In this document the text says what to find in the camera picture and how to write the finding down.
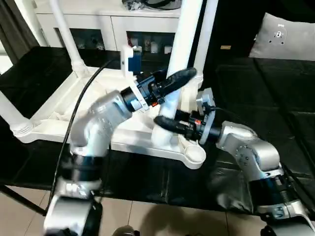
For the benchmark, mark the grey printed cushion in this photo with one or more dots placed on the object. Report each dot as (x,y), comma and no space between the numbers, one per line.
(290,41)

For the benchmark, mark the black metal frame leg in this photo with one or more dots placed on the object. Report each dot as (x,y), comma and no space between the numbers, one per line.
(24,199)

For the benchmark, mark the black tangled item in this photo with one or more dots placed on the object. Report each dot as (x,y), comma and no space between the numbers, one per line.
(134,4)

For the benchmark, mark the small red bottle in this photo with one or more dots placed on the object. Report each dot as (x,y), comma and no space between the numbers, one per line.
(129,41)

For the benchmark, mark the white plastic table leg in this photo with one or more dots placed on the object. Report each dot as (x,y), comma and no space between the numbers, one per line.
(12,113)
(205,37)
(66,37)
(184,37)

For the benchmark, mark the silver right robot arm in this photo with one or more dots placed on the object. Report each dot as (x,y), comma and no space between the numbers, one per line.
(258,152)

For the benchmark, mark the grey round appliance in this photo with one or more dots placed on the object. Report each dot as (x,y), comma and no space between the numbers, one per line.
(165,3)

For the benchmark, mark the black box with gold label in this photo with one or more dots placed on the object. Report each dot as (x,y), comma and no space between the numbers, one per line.
(233,24)

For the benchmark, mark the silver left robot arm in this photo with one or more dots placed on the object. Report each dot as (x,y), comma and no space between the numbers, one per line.
(98,123)

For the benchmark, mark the white plastic table top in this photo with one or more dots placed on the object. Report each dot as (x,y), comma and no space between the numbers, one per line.
(49,108)

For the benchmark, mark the white cabinet with glass doors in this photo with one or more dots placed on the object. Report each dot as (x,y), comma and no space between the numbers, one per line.
(86,20)

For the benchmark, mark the black work mat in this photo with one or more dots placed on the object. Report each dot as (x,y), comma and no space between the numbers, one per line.
(283,98)

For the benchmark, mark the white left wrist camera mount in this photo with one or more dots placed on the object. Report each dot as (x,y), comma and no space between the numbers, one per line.
(126,64)

